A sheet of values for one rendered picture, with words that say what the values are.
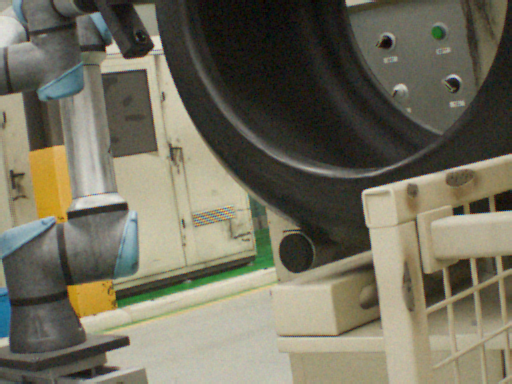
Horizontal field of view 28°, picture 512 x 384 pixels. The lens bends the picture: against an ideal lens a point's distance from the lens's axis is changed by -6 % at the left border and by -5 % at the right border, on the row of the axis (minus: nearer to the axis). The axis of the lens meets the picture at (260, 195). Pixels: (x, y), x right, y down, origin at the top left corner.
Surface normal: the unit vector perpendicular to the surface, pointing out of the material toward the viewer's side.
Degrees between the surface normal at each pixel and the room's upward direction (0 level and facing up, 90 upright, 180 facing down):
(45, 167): 90
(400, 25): 90
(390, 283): 90
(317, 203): 100
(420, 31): 90
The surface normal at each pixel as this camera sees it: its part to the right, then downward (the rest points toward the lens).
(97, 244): 0.07, -0.05
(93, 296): 0.72, -0.07
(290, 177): -0.66, 0.31
